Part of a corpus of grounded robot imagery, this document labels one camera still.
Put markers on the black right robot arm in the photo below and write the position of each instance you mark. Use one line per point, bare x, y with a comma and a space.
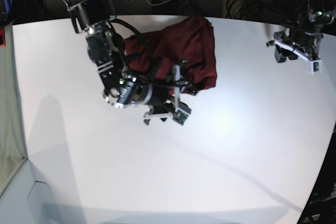
124, 86

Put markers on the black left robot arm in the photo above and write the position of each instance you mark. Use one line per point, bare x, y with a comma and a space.
309, 16

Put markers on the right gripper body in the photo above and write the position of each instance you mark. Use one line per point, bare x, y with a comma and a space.
164, 99

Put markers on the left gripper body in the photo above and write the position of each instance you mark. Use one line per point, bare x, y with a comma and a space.
305, 45

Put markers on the green cloth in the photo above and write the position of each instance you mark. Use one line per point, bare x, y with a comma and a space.
13, 150

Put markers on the dark red t-shirt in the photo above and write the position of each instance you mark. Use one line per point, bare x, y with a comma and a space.
189, 43

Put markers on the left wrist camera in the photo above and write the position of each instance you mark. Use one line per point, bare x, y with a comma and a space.
315, 66

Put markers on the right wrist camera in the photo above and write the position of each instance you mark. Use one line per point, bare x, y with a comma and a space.
180, 116

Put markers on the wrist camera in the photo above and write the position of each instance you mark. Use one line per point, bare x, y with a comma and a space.
180, 116
315, 66

